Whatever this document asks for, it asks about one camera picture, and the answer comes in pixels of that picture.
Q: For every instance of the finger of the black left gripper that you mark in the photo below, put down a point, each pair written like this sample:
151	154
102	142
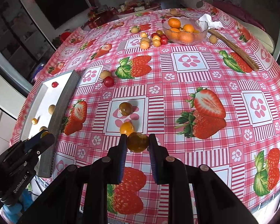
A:
37	144

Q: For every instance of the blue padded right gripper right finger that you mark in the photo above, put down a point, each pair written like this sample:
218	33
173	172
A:
158	156

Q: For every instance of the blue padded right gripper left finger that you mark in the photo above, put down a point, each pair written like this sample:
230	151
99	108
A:
116	165

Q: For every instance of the orange cherry tomato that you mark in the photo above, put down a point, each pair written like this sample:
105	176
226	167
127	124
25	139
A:
126	128

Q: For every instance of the large tan longan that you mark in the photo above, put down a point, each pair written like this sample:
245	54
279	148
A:
51	109

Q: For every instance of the dark yellow-green cherry tomato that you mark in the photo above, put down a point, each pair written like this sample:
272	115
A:
125	108

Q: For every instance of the red cherry tomato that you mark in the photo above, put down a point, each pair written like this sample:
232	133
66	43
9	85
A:
54	84
108	81

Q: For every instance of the small tan longan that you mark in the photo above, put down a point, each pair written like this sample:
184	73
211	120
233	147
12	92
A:
104	74

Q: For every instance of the yellow cherry tomato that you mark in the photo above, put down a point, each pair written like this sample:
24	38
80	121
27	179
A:
44	131

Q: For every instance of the small orange tomato in tray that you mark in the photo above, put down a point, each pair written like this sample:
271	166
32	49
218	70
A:
34	121

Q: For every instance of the white grey-rimmed tray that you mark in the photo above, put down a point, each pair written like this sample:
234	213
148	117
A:
47	95

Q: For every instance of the red cherry tomato in tray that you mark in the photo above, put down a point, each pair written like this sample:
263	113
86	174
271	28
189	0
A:
54	84

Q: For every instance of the pink strawberry checkered tablecloth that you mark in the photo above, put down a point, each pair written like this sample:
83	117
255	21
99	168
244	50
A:
202	102

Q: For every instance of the red plastic chair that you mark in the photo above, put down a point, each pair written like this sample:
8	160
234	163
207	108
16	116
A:
64	36

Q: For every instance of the tan longan far strawberry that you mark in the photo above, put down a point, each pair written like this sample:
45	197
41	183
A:
134	30

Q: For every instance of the clear glass fruit bowl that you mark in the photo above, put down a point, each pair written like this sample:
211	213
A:
191	31

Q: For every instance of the tan longan beside bowl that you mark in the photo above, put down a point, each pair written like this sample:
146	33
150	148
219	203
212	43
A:
213	39

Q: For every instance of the long wooden stick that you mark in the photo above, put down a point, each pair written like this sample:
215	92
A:
236	49

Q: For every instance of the tangerine on top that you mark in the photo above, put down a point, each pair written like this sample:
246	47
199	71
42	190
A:
174	23

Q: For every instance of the black television screen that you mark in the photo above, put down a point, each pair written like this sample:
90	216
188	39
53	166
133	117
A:
59	12

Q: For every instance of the crumpled white tissue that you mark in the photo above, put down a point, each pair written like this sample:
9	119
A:
211	24

